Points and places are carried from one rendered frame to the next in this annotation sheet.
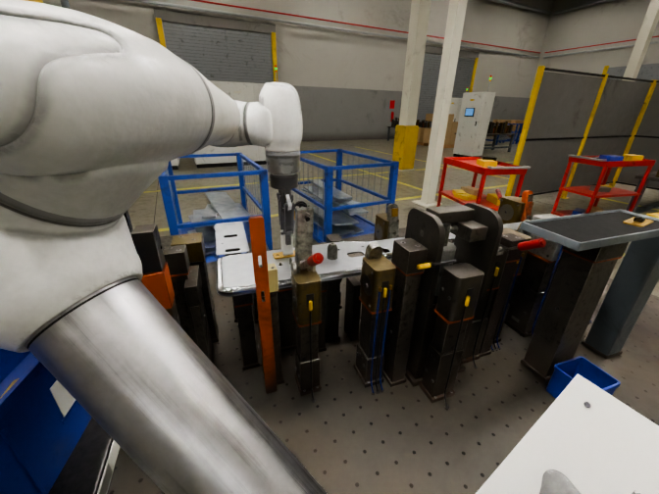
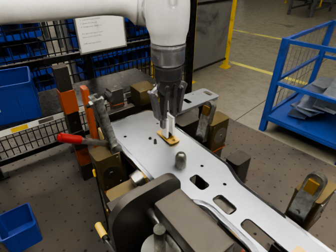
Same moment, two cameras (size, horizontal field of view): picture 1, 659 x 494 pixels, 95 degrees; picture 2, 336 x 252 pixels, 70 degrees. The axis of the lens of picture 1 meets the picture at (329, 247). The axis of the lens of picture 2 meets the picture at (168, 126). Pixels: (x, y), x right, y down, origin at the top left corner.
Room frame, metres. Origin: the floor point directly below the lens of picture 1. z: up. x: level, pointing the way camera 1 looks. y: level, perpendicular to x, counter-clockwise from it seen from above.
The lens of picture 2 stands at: (0.63, -0.47, 1.47)
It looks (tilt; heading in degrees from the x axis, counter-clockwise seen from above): 34 degrees down; 73
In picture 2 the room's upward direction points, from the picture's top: straight up
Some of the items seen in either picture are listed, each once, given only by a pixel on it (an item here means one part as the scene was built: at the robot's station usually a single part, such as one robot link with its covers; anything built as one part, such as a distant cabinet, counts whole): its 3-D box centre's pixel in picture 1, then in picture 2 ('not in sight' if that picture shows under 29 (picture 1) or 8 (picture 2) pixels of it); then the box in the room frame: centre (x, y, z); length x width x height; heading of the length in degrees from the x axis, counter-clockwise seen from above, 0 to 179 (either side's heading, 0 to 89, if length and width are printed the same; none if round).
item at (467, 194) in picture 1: (475, 202); not in sight; (3.29, -1.62, 0.49); 0.81 x 0.46 x 0.98; 11
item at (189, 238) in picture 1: (197, 291); (145, 122); (0.80, 0.41, 0.88); 0.08 x 0.08 x 0.36; 20
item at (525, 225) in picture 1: (602, 226); not in sight; (0.69, -0.66, 1.16); 0.37 x 0.14 x 0.02; 110
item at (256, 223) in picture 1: (265, 316); (98, 157); (0.59, 0.15, 0.95); 0.03 x 0.01 x 0.50; 110
